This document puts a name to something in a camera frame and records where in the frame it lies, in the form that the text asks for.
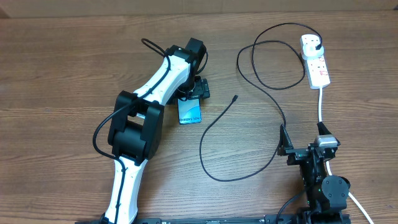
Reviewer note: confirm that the white USB charger plug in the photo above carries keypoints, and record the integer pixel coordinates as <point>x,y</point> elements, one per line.
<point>310,52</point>

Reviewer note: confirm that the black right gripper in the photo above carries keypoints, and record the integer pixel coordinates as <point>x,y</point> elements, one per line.
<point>296,154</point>

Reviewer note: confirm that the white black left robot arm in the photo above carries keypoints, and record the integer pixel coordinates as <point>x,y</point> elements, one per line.
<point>136,122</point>

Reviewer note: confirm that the Samsung Galaxy smartphone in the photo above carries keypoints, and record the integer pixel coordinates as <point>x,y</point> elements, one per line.
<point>189,111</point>

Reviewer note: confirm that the white power strip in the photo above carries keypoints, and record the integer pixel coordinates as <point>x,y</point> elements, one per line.
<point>316,69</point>

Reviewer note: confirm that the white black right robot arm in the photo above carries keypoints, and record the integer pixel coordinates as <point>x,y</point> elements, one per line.
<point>326,194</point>

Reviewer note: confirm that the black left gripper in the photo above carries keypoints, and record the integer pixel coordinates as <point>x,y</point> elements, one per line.
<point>201,89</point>

